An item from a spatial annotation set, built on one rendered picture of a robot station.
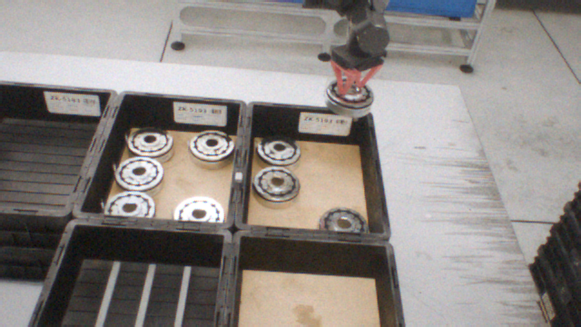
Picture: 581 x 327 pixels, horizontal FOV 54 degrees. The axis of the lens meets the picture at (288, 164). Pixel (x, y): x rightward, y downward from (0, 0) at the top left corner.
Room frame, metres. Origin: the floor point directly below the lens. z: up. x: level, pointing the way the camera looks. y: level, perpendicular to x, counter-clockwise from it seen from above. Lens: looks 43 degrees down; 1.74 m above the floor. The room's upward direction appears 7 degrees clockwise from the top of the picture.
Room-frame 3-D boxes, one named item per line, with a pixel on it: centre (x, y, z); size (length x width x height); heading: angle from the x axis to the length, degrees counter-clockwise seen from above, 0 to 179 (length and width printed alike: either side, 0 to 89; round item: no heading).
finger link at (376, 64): (1.02, -0.12, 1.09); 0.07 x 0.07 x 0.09; 43
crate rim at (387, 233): (0.89, -0.05, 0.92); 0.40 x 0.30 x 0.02; 4
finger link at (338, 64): (1.01, -0.10, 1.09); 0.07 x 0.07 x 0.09; 43
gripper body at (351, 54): (1.01, -0.11, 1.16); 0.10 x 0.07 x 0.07; 133
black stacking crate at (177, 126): (0.87, 0.25, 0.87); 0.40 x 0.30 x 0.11; 4
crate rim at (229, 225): (0.87, 0.25, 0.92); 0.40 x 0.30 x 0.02; 4
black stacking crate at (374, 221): (0.89, -0.05, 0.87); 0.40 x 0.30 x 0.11; 4
